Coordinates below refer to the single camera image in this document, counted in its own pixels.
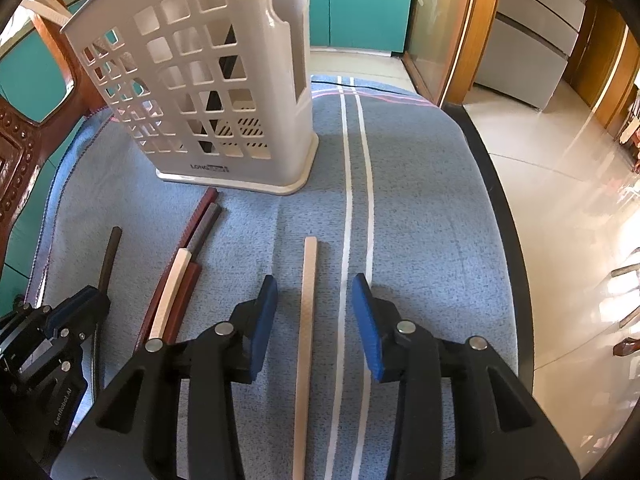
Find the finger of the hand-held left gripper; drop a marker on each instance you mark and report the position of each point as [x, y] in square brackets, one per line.
[70, 307]
[95, 315]

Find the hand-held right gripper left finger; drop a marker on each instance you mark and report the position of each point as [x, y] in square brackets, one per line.
[262, 320]

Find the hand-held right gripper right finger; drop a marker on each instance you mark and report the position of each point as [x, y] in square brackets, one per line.
[370, 325]

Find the beige chopstick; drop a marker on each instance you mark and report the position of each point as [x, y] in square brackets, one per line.
[306, 335]

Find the dark brown chopstick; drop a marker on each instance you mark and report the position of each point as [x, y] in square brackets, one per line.
[111, 255]

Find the white plastic utensil basket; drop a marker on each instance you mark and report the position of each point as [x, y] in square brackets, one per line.
[280, 110]

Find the cream chopstick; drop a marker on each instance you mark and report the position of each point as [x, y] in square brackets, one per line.
[170, 295]

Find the red-brown chopstick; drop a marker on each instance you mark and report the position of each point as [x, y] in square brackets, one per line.
[185, 295]

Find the blue plaid cloth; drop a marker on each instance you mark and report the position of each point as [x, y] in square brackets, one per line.
[425, 235]

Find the grey chopstick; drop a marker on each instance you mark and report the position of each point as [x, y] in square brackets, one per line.
[205, 227]

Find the carved wooden chair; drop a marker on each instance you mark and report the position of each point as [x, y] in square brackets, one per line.
[20, 160]

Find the teal base cabinet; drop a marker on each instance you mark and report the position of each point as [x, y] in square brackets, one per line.
[360, 5]
[30, 85]

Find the wooden stool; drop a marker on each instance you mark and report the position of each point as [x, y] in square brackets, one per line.
[625, 271]

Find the wooden framed glass door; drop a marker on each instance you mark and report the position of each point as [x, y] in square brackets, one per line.
[440, 25]

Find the silver refrigerator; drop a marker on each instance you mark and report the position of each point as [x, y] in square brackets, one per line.
[530, 60]

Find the brown wooden door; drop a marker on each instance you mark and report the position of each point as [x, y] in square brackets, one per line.
[600, 60]

